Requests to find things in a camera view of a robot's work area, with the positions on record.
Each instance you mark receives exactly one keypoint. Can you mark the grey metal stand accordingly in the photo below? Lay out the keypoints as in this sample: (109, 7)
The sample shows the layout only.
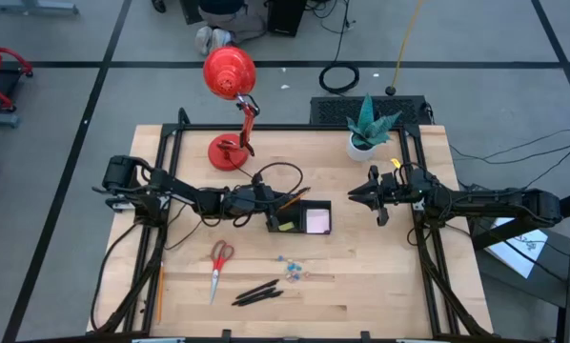
(34, 7)

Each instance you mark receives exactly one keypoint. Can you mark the yellow-green eraser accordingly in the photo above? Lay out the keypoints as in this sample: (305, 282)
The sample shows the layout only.
(286, 227)

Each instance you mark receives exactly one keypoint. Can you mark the black mesh desk organizer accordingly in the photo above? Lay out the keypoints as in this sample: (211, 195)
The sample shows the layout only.
(300, 216)

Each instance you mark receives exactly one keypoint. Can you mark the person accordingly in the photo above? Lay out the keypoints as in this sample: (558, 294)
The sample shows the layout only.
(228, 24)

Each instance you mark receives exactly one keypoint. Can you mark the pink sticky note pad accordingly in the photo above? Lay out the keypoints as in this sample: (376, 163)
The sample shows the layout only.
(318, 221)

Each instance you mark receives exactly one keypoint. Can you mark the black aluminium table frame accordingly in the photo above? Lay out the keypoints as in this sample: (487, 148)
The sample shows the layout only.
(290, 127)

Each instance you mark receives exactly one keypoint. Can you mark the white printed paper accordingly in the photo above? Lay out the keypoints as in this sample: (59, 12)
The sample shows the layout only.
(523, 252)

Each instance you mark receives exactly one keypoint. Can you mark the black flat panel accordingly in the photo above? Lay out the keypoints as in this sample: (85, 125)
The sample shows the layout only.
(189, 12)

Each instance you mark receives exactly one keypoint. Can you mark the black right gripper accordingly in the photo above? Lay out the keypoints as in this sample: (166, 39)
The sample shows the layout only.
(394, 190)

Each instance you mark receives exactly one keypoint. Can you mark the green plant in white pot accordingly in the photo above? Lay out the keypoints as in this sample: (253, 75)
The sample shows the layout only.
(359, 151)

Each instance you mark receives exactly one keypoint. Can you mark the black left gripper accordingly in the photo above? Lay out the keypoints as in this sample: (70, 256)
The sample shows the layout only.
(261, 202)

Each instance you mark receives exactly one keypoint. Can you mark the red desk lamp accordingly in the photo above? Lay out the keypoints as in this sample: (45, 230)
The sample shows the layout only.
(230, 71)

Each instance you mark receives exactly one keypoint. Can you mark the black computer tower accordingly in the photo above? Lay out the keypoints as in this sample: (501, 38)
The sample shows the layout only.
(287, 16)

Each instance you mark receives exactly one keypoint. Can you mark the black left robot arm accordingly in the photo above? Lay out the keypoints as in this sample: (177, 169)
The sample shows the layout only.
(189, 193)

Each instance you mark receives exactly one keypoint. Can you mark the black pen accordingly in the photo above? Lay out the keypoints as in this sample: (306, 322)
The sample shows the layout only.
(263, 298)
(254, 296)
(264, 288)

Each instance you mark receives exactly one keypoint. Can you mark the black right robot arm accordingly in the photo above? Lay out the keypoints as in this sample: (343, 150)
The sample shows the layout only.
(494, 202)

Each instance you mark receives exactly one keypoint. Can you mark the black vented case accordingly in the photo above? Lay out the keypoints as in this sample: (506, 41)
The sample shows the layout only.
(328, 110)

